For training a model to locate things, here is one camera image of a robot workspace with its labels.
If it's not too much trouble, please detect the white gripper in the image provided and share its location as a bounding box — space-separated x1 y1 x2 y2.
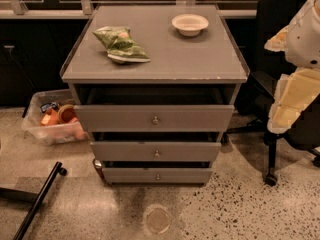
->
264 0 320 134

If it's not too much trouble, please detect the grey drawer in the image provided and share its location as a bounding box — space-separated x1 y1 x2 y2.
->
91 141 221 162
102 168 212 184
75 105 234 132

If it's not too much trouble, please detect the grey drawer cabinet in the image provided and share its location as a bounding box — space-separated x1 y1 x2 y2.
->
62 5 248 179

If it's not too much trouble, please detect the grey top drawer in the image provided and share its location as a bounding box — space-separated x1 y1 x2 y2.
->
75 105 234 132

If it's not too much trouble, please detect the grey bottom drawer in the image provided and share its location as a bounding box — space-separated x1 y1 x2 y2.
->
102 168 212 184

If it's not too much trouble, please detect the black office chair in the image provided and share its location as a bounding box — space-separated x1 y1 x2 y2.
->
231 0 320 186

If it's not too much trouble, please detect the white paper bowl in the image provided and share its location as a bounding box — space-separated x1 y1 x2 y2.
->
172 14 209 37

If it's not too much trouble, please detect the green chip bag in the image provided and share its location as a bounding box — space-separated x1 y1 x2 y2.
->
93 26 150 64

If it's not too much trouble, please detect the orange cup in bin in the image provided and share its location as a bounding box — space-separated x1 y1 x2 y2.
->
58 104 76 123

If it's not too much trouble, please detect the clear plastic storage bin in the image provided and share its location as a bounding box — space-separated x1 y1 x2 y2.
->
22 89 88 145

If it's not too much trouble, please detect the metal window railing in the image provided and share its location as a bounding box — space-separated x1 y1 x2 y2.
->
0 0 258 20

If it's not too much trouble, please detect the black metal stand leg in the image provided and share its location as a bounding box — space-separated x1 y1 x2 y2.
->
0 162 68 240

